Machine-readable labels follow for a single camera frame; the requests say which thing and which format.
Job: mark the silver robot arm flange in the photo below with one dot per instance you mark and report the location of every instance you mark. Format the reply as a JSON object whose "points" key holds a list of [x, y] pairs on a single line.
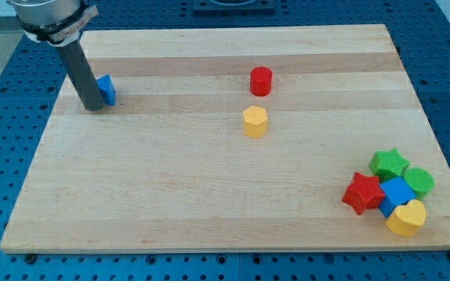
{"points": [[57, 22]]}

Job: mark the blue triangle block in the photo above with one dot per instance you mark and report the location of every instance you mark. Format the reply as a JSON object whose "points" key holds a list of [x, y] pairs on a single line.
{"points": [[107, 89]]}

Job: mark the yellow hexagon block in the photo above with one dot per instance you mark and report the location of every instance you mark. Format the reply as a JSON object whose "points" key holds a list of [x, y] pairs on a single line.
{"points": [[255, 121]]}

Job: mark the light wooden board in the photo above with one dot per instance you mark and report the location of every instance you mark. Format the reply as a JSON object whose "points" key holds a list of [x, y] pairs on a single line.
{"points": [[168, 168]]}

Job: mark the red cylinder block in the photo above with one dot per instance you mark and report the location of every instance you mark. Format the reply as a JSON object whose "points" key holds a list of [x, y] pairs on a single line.
{"points": [[261, 79]]}

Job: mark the red star block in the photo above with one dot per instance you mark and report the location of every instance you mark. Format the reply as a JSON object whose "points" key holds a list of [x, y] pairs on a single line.
{"points": [[363, 193]]}

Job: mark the green star block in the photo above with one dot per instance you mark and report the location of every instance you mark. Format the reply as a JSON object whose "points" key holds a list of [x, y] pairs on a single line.
{"points": [[388, 164]]}

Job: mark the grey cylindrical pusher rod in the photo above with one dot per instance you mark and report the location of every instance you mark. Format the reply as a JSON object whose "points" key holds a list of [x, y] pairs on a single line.
{"points": [[79, 71]]}

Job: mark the blue cube block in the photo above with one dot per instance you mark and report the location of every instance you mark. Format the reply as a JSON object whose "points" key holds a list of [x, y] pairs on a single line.
{"points": [[397, 192]]}

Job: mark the yellow heart block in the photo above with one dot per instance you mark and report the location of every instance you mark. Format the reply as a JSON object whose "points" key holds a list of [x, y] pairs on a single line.
{"points": [[407, 220]]}

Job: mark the green cylinder block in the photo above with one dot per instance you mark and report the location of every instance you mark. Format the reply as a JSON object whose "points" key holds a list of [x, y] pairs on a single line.
{"points": [[420, 181]]}

